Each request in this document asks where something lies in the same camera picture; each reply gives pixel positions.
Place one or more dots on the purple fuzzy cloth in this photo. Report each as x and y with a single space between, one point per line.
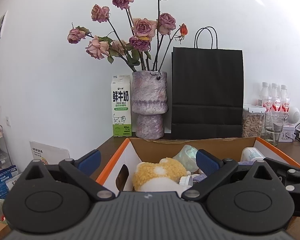
199 178

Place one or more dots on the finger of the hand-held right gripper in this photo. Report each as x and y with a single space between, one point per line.
287 171

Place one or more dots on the red and orange cardboard box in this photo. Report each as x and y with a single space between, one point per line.
155 152

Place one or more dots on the blue and white printed packets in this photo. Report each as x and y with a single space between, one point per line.
1 182

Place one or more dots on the clear drinking glass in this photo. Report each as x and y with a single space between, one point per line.
274 130

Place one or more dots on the yellow and white plush toy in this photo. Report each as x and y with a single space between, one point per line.
155 172

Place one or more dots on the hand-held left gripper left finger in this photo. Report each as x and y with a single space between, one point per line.
90 160

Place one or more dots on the white printed tin box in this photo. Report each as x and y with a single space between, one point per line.
288 132

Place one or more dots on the white wall switch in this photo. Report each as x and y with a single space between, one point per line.
7 120

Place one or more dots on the dried rose bouquet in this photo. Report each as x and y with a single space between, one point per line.
142 27

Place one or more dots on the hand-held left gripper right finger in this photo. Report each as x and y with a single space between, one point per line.
207 162

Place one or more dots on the purple textured vase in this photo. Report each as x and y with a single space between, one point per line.
150 102

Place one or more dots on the white round speaker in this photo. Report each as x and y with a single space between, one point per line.
295 115

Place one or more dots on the white and green milk carton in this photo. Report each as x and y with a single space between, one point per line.
121 105

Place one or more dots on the white plastic canister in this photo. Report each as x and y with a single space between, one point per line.
251 153

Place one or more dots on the black paper bag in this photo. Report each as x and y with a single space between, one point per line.
207 87

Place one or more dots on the clear jar of seeds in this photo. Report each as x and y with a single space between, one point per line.
252 123

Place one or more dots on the small white plastic cup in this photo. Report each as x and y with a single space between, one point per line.
185 180

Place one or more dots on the white cardboard envelope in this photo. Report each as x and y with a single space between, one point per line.
50 152

